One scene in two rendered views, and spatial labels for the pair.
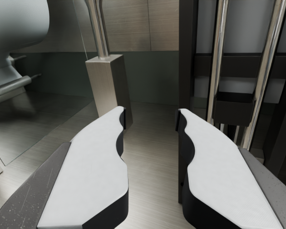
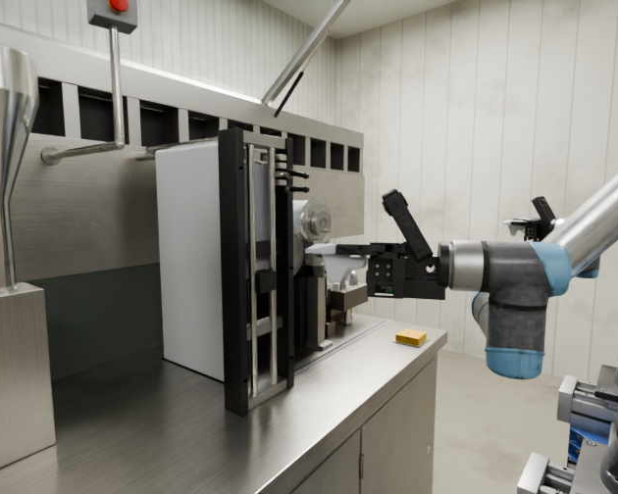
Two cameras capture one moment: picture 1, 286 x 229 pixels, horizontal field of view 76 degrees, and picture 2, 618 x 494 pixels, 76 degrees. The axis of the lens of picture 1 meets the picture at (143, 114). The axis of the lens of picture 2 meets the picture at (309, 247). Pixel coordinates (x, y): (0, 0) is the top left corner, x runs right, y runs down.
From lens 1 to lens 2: 61 cm
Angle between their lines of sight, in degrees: 77
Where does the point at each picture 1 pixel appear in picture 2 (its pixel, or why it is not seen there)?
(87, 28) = not seen: outside the picture
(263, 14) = (261, 218)
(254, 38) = (260, 231)
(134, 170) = (158, 441)
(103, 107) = (10, 395)
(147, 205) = (227, 438)
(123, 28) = not seen: outside the picture
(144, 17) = not seen: outside the picture
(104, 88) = (21, 346)
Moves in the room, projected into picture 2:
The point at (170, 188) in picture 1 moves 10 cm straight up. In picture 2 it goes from (220, 418) to (218, 368)
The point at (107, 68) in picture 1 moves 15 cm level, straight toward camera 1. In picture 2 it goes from (38, 301) to (129, 302)
